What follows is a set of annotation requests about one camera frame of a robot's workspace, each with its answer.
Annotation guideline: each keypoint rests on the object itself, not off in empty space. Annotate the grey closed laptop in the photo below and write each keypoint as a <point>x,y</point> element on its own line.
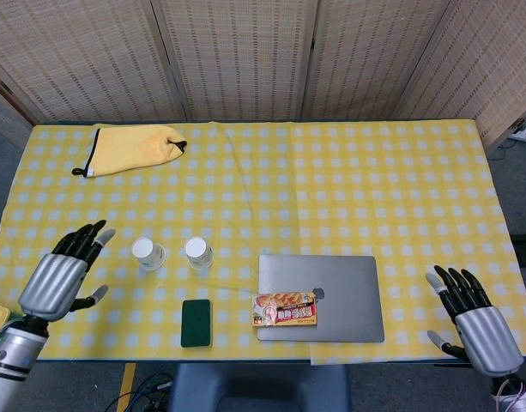
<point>344,296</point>

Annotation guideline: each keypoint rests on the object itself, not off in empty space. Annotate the orange curry box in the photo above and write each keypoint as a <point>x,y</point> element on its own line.
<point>285,310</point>

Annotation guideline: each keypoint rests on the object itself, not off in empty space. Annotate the yellow floor tape strip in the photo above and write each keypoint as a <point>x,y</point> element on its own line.
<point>126,386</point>

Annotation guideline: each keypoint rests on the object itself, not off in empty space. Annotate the green scouring sponge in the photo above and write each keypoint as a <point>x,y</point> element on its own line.
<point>196,322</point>

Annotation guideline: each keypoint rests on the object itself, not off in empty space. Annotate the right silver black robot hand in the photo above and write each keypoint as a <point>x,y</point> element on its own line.
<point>487,339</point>

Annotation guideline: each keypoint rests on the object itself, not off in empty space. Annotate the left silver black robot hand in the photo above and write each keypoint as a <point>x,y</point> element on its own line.
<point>52,283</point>

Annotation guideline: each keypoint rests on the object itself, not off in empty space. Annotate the yellow white checked tablecloth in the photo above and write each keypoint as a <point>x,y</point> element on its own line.
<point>331,193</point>

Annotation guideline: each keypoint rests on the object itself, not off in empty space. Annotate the small green object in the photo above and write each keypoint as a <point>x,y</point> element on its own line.
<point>14,316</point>

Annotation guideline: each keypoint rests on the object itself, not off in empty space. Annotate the white paper cup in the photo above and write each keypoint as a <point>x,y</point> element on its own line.
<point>147,253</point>
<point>199,252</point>

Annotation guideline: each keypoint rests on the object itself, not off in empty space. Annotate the woven bamboo screen panel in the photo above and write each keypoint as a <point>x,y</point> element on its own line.
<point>82,56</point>
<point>3,113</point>
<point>237,56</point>
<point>490,64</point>
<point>370,56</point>

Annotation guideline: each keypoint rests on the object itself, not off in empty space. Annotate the dark blue chair seat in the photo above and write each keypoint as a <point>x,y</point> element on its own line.
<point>258,388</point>

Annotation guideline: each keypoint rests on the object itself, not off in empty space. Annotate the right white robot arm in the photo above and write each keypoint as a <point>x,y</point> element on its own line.
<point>513,395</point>

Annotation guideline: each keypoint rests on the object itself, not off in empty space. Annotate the yellow towel with black trim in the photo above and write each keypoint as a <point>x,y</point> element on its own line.
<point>129,148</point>

